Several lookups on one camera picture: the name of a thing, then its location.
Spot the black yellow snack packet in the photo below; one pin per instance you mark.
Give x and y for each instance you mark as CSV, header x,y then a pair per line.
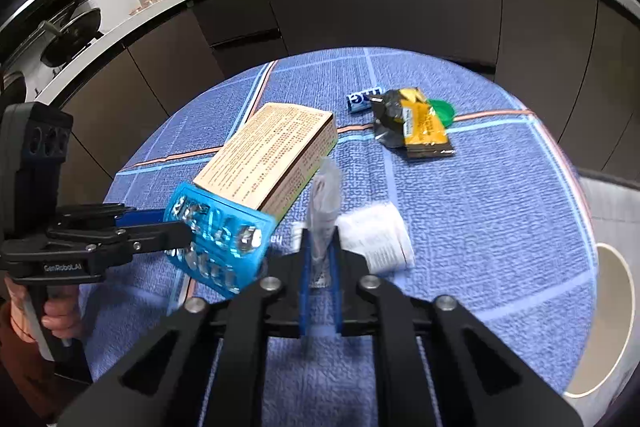
x,y
425,132

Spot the white paper leaflet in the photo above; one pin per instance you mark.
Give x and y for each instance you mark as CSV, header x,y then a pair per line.
x,y
380,237

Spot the person's left hand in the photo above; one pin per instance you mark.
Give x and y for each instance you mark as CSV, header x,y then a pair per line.
x,y
62,314

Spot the blue white gum wrapper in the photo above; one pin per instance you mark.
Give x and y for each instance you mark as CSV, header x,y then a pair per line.
x,y
362,99

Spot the person's left forearm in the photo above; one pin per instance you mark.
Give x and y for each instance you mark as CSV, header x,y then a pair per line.
x,y
20,372

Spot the green bottle cap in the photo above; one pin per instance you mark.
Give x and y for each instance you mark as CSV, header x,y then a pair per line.
x,y
445,109

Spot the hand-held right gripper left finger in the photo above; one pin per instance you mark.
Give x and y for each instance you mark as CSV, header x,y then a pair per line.
x,y
305,287

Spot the black wok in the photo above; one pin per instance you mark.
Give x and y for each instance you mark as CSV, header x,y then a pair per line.
x,y
72,37

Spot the white round waste bin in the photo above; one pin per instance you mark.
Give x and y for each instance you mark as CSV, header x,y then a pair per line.
x,y
607,307

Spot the blue plaid tablecloth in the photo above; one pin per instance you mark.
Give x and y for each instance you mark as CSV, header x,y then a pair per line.
x,y
475,232

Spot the blue blister pack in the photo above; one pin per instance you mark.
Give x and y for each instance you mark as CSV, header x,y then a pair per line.
x,y
225,237

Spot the dark lower kitchen cabinets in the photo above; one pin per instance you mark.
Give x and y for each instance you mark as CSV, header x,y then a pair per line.
x,y
375,2

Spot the tan medicine box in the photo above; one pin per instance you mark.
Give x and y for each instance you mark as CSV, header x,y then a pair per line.
x,y
270,152

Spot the clear plastic wrapper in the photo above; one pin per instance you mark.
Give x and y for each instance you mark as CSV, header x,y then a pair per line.
x,y
325,197

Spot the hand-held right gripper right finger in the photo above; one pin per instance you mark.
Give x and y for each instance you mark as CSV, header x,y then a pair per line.
x,y
337,297

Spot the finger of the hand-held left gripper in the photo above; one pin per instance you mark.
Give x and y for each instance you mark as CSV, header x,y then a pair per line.
x,y
142,217
150,238

